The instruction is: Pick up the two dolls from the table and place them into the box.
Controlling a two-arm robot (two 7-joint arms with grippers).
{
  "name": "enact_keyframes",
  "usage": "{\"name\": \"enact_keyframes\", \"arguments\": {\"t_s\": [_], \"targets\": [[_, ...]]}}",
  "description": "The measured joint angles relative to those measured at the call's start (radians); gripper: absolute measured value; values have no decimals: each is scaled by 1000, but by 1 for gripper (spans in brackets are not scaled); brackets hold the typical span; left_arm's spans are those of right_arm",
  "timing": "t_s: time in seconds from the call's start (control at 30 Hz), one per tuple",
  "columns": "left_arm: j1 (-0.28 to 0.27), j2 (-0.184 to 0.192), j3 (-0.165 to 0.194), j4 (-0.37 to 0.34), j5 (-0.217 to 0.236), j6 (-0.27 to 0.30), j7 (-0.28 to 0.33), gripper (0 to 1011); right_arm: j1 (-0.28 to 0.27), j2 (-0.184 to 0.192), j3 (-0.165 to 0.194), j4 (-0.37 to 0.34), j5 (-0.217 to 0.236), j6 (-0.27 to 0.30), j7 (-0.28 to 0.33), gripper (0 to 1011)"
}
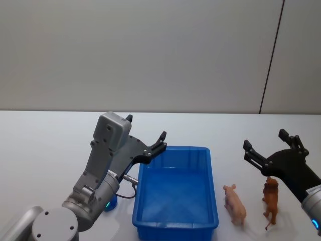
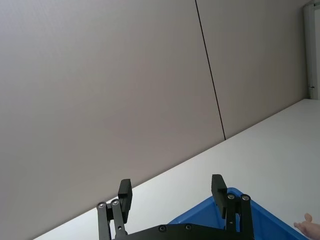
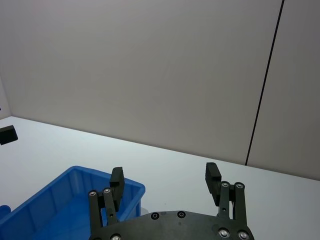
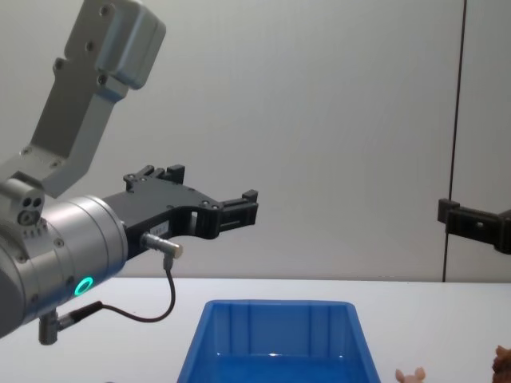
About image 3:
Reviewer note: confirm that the blue cylindrical object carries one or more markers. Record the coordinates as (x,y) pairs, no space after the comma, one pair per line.
(3,209)

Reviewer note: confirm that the blue plastic bin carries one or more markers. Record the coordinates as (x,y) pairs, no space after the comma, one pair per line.
(50,212)

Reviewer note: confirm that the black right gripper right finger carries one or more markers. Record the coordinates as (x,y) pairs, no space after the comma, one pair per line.
(212,180)

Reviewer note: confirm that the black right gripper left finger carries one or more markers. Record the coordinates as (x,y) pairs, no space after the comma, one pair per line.
(117,185)

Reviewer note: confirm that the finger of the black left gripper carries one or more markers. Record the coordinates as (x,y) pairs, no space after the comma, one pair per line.
(7,135)

